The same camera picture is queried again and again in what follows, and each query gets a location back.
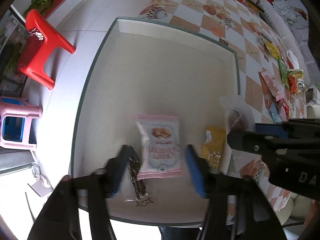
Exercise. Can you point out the pink cookie snack packet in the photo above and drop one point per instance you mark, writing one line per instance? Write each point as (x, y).
(161, 150)

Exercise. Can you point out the white tray box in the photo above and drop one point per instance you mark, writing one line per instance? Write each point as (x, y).
(155, 87)

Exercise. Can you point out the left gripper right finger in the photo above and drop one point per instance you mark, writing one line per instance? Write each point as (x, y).
(199, 172)

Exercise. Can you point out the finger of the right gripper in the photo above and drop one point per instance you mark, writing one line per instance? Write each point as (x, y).
(245, 141)
(270, 129)

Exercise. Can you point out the yellow snack packet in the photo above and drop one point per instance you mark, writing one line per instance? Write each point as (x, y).
(271, 48)
(212, 148)

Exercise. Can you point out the dark jerky clear packet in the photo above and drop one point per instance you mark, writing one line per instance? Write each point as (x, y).
(140, 190)

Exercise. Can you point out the green snack packet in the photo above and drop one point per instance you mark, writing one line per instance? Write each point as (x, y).
(283, 73)

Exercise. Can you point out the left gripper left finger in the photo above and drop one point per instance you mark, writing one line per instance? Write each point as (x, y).
(115, 170)

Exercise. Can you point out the clear round cake packet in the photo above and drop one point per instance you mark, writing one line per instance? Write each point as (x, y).
(238, 115)

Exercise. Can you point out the pink blue plastic stool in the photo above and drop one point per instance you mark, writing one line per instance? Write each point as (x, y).
(17, 115)

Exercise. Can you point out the light blue wafer packet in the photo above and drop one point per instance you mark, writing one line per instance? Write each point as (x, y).
(274, 113)

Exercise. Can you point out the red wafer packet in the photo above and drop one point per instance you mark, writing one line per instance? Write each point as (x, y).
(285, 107)

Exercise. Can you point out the clear bread bun packet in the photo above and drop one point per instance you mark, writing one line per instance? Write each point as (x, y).
(299, 75)

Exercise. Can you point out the small red snack packet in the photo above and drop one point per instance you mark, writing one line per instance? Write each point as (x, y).
(292, 84)

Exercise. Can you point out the red plastic stool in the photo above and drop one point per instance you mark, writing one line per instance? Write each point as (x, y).
(43, 39)

